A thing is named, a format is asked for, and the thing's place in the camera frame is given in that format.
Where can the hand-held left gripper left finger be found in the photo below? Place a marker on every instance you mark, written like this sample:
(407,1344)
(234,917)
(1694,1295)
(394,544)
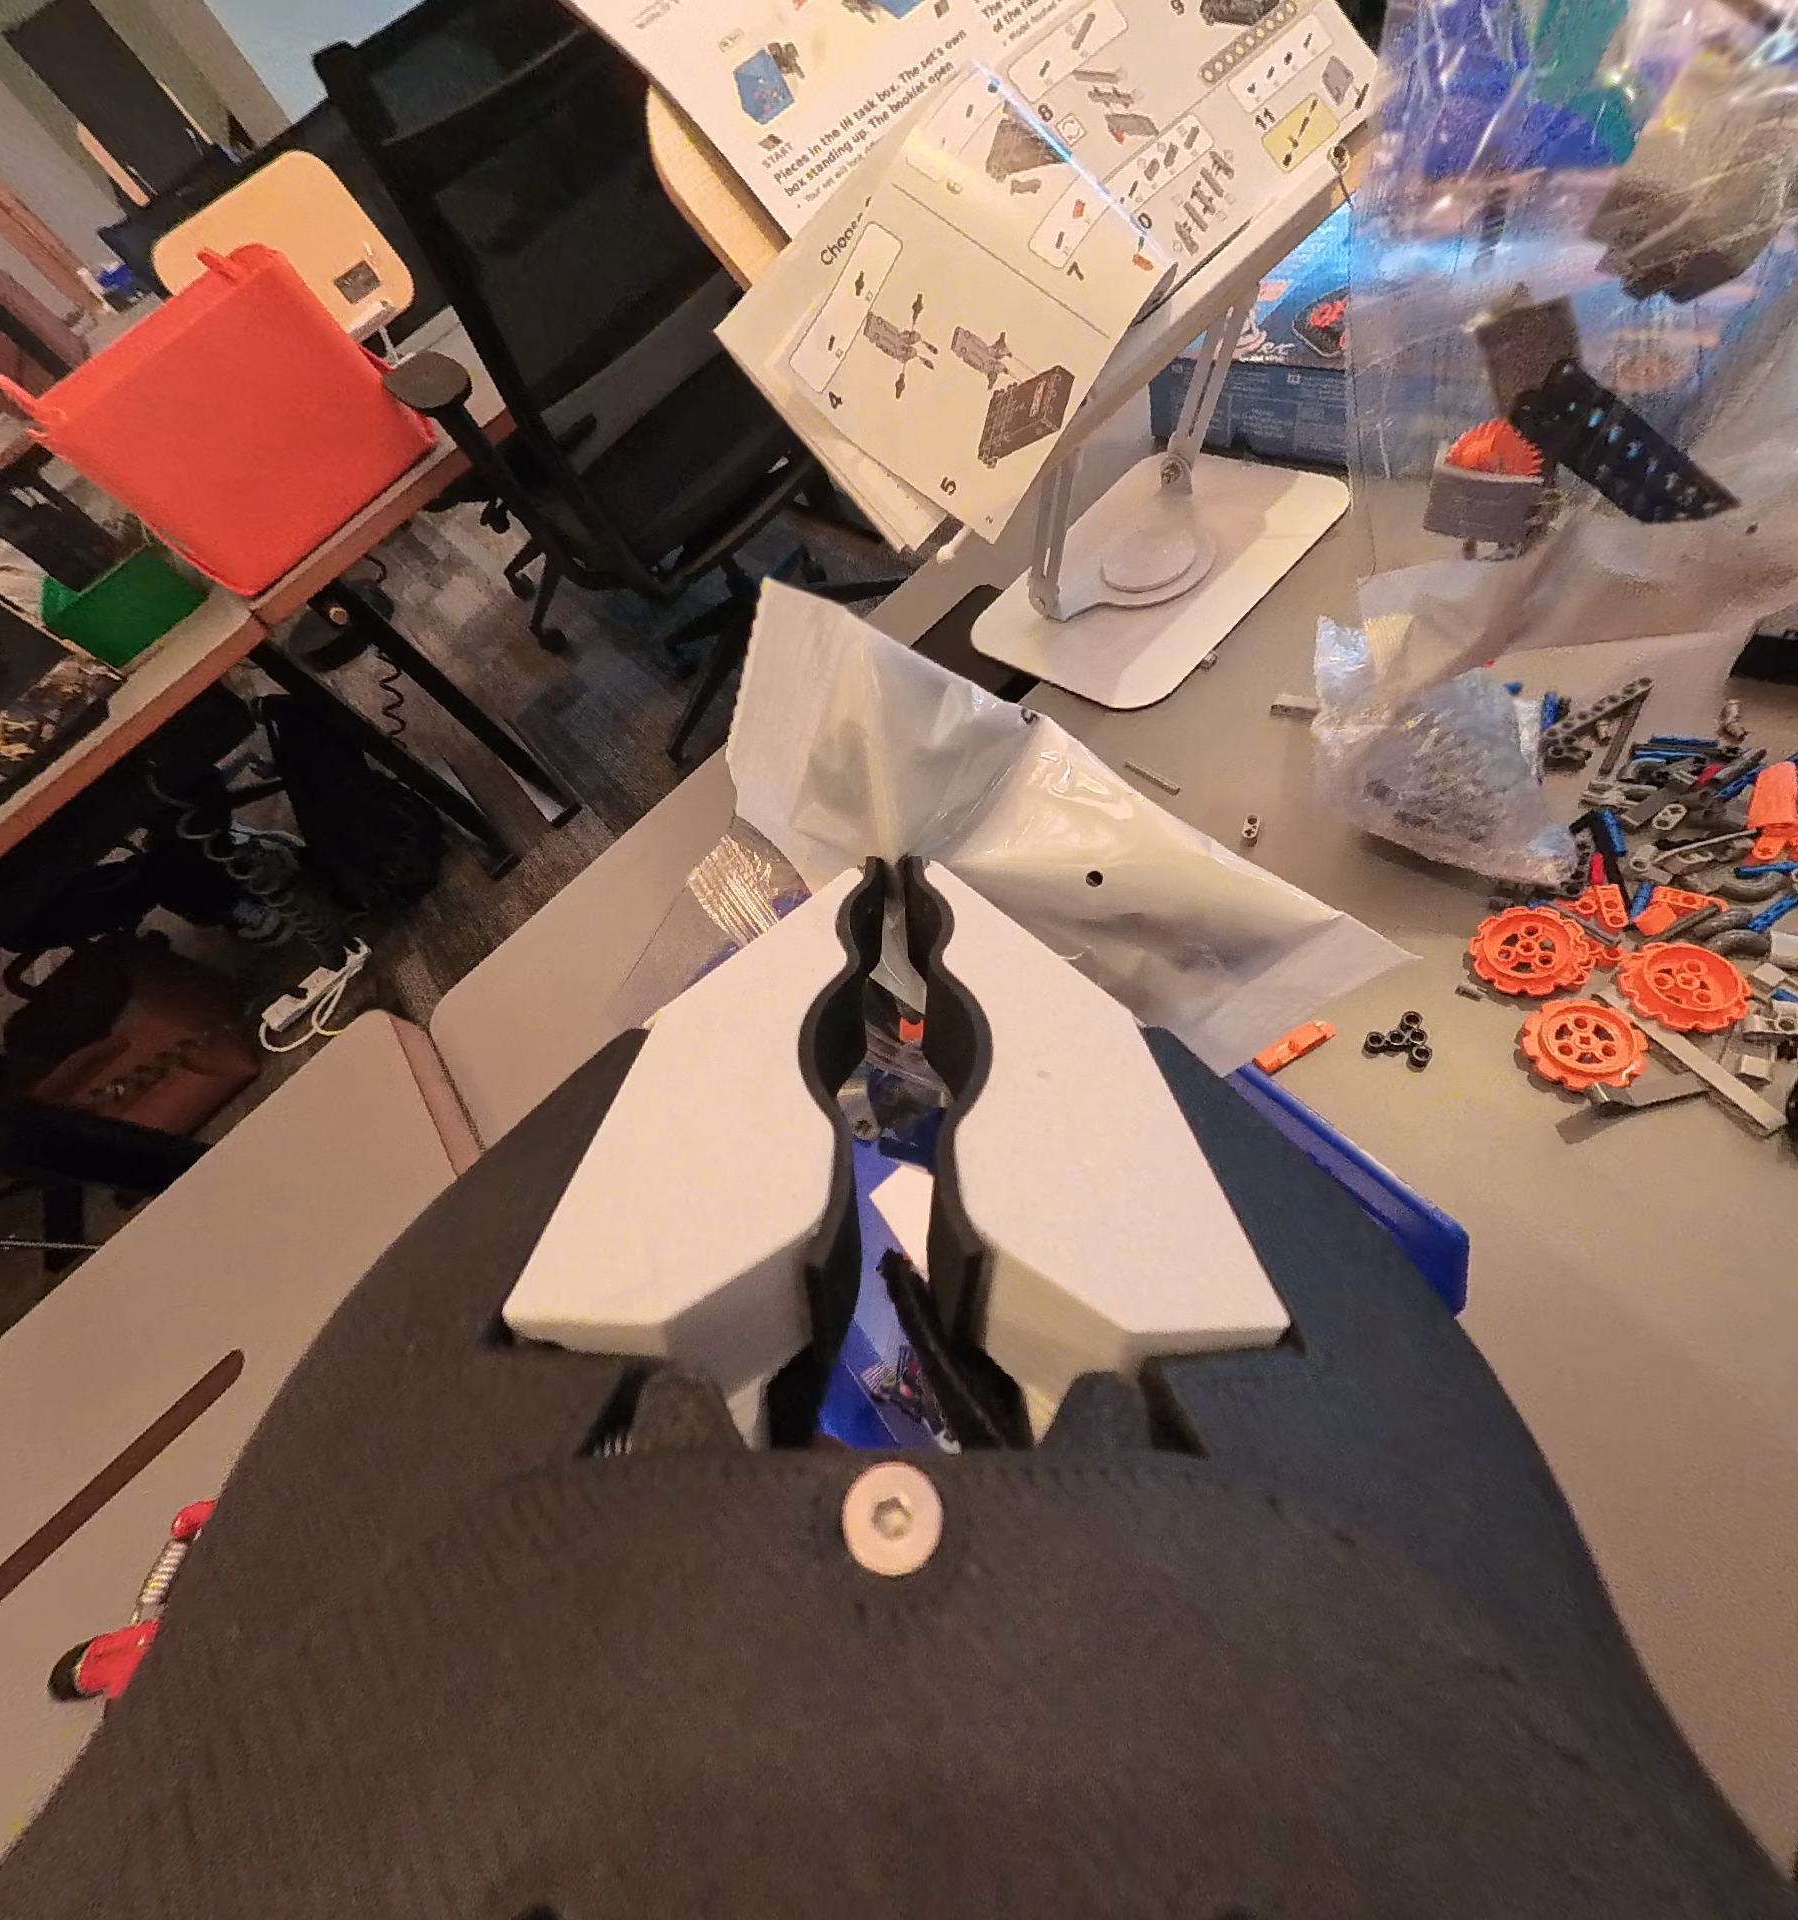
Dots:
(689,1200)

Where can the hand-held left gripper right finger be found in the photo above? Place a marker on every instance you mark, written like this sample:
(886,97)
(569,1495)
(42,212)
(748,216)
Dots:
(1126,1200)

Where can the blue labelled plastic bin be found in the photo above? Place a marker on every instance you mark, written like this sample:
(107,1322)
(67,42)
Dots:
(1394,1217)

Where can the white backed clear parts bag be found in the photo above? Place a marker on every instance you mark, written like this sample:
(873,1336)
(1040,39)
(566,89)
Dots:
(1139,900)

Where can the pile of small building pieces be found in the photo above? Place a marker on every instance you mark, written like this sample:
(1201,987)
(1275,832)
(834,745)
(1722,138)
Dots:
(1664,817)

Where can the clear bag with blue parts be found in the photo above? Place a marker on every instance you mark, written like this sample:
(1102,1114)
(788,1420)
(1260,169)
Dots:
(1454,301)

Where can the small orange piece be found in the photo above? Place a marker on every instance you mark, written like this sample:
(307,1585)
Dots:
(1294,1044)

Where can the small black connector piece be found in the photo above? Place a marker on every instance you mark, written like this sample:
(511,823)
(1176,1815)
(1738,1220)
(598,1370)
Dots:
(1397,1039)

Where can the white power strip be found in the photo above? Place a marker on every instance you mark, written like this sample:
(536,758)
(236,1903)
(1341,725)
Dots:
(311,991)

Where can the white and wood book stand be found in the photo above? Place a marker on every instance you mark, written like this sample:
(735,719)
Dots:
(1168,631)

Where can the wooden background desk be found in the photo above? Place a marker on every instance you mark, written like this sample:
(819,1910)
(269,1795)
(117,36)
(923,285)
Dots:
(180,659)

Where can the blue cardboard toy box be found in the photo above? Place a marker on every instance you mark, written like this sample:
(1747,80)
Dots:
(1275,407)

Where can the green plastic bin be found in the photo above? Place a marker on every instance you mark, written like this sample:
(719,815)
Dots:
(119,608)

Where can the black box with yellow print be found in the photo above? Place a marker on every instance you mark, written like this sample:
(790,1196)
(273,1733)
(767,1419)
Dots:
(16,706)

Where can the orange tote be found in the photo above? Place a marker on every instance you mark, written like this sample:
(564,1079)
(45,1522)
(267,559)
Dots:
(240,420)

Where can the small folded instruction leaflet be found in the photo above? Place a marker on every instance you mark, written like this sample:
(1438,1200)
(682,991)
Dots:
(958,301)

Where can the black mesh office chair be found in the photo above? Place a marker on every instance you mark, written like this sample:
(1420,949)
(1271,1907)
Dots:
(585,226)

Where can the beige tote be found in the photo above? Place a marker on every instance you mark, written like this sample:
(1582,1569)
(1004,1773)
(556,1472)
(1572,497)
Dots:
(283,211)

